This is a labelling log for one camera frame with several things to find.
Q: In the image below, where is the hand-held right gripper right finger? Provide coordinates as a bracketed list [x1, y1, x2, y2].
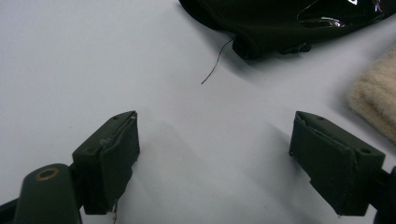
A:
[288, 110, 387, 217]

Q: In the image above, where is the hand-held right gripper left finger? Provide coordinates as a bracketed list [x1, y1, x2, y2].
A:
[72, 110, 141, 216]

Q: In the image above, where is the beige fluffy glove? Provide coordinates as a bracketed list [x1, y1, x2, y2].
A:
[347, 43, 396, 145]

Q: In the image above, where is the black glove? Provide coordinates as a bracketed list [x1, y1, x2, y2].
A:
[178, 0, 396, 85]

